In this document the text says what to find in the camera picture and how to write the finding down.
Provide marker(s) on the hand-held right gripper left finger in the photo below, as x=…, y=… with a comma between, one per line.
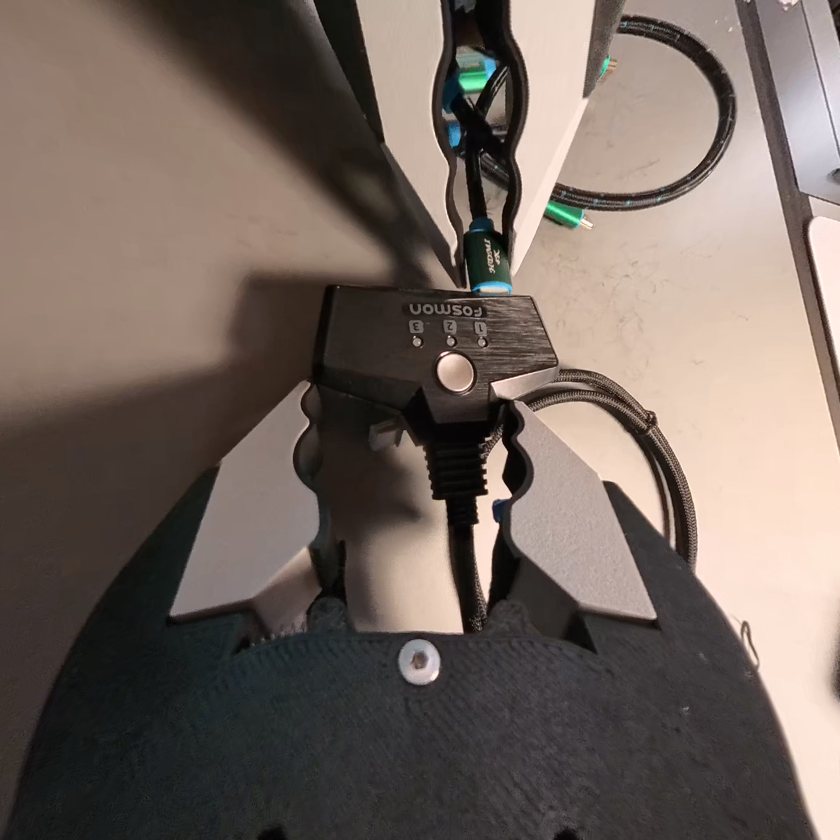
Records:
x=256, y=538

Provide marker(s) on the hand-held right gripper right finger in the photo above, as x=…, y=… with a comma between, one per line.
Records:
x=571, y=544

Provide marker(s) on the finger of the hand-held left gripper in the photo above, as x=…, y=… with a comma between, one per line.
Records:
x=407, y=98
x=558, y=79

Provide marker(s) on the black HDMI switch box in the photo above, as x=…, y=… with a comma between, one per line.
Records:
x=374, y=341

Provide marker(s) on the grey metal plate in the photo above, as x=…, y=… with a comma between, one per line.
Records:
x=807, y=98

